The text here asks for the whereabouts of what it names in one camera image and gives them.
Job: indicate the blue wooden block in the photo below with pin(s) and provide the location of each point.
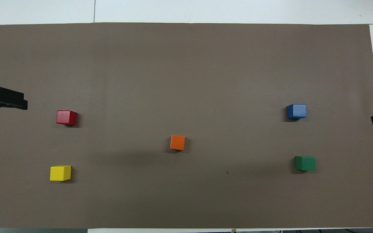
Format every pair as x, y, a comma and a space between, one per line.
296, 111

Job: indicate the brown table mat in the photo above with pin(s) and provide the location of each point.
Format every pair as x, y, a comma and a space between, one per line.
186, 71

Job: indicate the red wooden block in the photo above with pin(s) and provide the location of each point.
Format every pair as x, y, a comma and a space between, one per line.
66, 117

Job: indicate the orange wooden block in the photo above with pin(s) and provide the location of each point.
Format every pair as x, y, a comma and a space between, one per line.
177, 142

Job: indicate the green wooden block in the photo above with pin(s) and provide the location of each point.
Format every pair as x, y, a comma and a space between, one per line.
305, 163

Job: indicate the yellow wooden block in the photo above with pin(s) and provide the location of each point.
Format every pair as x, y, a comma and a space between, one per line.
60, 173

